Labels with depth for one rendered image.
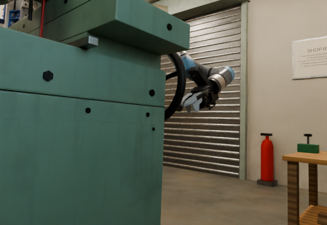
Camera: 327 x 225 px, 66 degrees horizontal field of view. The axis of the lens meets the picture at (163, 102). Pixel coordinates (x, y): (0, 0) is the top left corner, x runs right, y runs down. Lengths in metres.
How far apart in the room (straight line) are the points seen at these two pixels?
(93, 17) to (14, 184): 0.30
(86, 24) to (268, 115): 3.05
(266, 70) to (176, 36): 2.97
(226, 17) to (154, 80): 3.34
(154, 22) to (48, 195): 0.35
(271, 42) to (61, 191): 3.31
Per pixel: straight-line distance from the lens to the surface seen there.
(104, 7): 0.49
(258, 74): 3.51
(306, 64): 3.38
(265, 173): 3.28
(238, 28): 3.75
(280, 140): 3.37
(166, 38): 0.53
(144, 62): 0.60
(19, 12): 1.54
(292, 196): 1.52
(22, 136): 0.42
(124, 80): 0.53
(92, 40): 0.46
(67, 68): 0.46
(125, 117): 0.52
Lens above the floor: 0.67
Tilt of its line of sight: 5 degrees up
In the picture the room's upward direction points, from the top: 2 degrees clockwise
